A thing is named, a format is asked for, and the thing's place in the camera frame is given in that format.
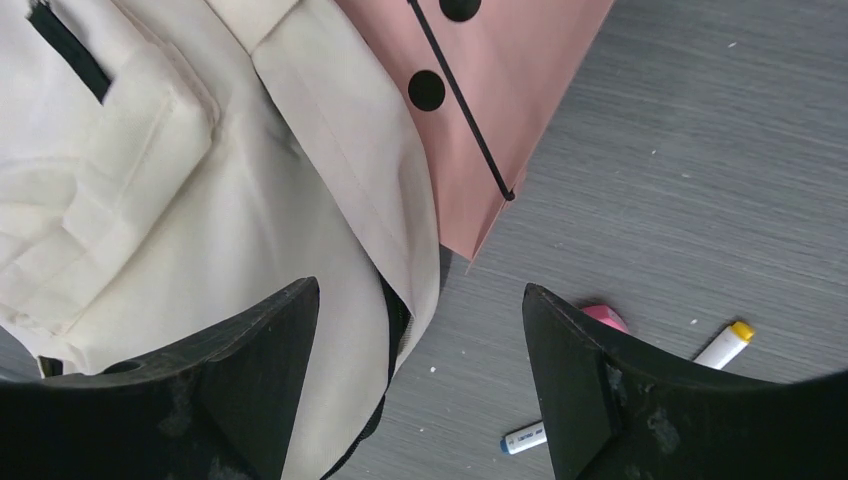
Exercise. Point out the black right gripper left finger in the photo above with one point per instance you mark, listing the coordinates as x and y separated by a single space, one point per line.
219 404

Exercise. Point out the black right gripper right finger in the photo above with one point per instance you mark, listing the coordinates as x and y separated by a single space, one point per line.
615 407

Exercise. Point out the beige canvas backpack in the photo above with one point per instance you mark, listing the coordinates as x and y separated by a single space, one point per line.
166 165

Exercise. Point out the white blue marker pen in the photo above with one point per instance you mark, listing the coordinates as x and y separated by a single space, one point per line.
523 439

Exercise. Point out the pink eraser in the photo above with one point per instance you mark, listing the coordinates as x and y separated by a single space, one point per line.
606 315

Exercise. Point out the pink perforated music stand tray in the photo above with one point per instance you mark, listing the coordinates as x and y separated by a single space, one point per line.
482 80

